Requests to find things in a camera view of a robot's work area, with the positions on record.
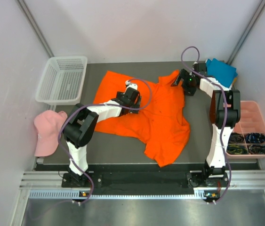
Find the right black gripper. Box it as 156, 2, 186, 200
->
171, 70, 197, 97

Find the orange t shirt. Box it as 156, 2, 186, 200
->
95, 70, 191, 167

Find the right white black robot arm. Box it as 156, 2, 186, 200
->
171, 62, 241, 186

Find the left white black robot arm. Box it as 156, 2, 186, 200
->
63, 83, 141, 187

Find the folded blue t shirt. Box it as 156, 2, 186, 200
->
205, 58, 238, 88

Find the white perforated plastic basket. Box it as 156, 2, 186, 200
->
35, 56, 88, 105

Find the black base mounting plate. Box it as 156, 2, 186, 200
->
62, 170, 227, 190

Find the pink compartment organizer tray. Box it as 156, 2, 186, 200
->
226, 101, 265, 159

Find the dark green rolled sock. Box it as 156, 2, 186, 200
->
227, 144, 248, 155

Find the pink baseball cap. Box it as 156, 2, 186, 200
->
33, 110, 67, 157

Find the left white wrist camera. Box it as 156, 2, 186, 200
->
125, 81, 138, 90

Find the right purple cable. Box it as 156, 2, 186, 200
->
180, 46, 232, 205

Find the purple cable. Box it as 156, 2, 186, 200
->
180, 46, 232, 205
57, 79, 153, 205

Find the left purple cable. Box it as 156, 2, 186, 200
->
57, 79, 153, 205

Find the grey slotted cable duct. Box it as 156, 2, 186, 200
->
29, 190, 207, 200

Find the aluminium frame rail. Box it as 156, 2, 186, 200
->
19, 170, 265, 189

